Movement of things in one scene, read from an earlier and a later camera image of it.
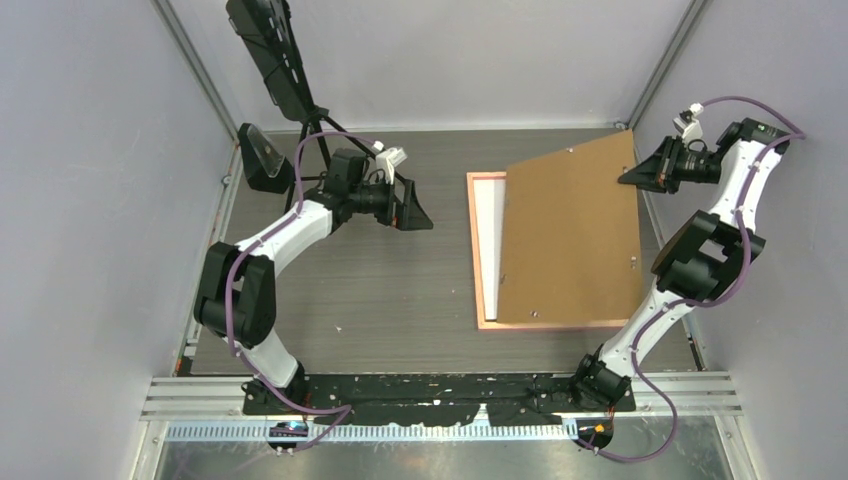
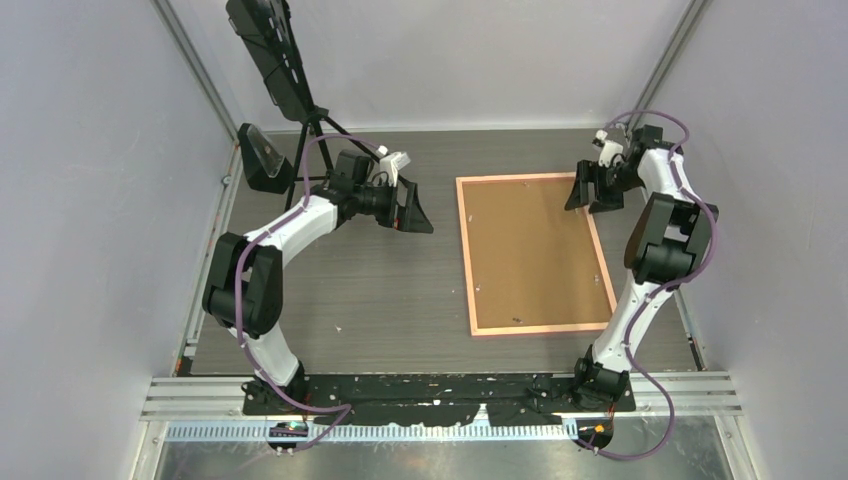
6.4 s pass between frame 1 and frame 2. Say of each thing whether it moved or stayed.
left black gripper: stayed
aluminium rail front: stayed
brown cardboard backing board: moved
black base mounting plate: stayed
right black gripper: moved
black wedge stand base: stayed
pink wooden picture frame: moved
